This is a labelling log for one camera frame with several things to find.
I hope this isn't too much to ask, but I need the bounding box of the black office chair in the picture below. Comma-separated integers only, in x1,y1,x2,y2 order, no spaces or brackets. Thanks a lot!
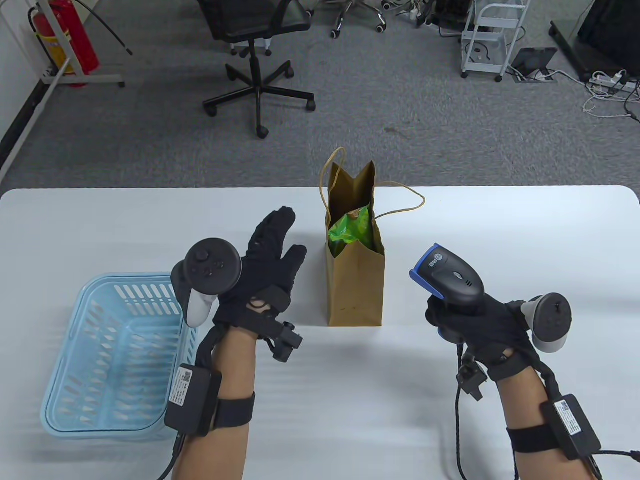
196,0,317,139

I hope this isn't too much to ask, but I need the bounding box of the black forearm strap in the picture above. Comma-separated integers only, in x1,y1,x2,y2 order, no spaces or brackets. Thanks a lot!
212,391,256,431
506,425,553,455

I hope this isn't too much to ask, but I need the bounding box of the white whiteboard stand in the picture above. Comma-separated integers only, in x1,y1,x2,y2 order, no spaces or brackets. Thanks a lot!
0,0,126,183

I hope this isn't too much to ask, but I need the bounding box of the person's left forearm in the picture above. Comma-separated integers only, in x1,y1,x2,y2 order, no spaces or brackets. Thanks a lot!
172,327,257,480

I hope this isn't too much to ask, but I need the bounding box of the black blue barcode scanner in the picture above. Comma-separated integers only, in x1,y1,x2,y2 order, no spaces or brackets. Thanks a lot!
409,243,486,346

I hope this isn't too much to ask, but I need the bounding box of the white floor cable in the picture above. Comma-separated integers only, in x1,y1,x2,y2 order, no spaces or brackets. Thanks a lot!
582,91,640,122

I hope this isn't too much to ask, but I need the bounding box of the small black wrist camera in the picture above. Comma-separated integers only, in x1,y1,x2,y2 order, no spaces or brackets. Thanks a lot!
265,321,304,363
456,352,488,401

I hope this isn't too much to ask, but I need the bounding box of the red fire extinguisher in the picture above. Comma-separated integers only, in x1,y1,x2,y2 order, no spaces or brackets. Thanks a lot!
27,0,133,88

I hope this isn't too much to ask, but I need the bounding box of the black scanner cable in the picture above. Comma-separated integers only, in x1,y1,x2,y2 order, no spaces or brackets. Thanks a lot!
454,345,468,480

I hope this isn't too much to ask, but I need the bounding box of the black white tracking controller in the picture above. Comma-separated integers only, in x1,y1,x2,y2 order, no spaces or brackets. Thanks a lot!
171,238,243,328
520,292,572,354

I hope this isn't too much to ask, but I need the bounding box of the brown paper bag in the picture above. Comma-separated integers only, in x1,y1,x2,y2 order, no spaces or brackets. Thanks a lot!
319,146,427,327

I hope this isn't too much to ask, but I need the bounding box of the green bag of chips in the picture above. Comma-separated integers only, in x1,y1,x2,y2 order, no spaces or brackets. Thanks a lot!
327,204,375,258

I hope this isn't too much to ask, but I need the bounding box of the white power strip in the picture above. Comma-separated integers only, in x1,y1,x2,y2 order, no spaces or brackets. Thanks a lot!
590,71,640,93

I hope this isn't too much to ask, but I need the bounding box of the chrome swivel chair base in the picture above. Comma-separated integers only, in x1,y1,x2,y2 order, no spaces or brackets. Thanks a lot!
320,0,388,38

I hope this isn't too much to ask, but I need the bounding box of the black sensor box cable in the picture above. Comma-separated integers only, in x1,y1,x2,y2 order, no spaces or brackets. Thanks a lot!
587,448,640,480
160,434,183,480

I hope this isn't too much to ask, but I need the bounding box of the light blue plastic basket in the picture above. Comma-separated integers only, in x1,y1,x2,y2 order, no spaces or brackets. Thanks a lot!
40,272,201,441

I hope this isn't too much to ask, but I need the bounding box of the black equipment stand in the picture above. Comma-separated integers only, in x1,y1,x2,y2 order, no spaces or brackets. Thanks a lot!
549,0,640,83

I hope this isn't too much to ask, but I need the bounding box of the person's right hand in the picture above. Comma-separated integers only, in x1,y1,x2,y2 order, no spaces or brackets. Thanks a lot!
426,292,541,383

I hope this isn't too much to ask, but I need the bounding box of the person's left hand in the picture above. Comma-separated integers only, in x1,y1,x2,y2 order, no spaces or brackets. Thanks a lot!
212,206,308,341

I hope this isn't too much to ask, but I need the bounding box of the person's right forearm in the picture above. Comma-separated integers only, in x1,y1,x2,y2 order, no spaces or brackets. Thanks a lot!
495,365,603,480

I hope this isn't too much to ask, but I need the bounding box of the black sensor box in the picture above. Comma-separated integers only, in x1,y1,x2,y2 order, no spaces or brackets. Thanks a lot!
164,365,222,437
540,394,602,460

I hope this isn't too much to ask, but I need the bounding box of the white rolling cart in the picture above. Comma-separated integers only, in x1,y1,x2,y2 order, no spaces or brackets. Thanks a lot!
460,0,532,83

